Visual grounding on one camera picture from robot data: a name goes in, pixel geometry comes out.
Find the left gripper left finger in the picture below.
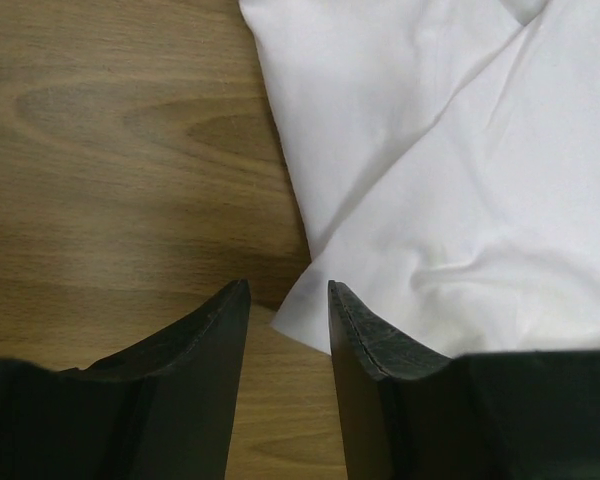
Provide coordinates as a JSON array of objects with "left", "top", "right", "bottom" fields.
[{"left": 0, "top": 280, "right": 251, "bottom": 479}]

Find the white t shirt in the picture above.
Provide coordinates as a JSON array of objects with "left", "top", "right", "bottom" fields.
[{"left": 240, "top": 1, "right": 600, "bottom": 356}]

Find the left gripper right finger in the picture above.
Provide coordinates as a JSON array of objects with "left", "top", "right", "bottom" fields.
[{"left": 328, "top": 282, "right": 600, "bottom": 479}]

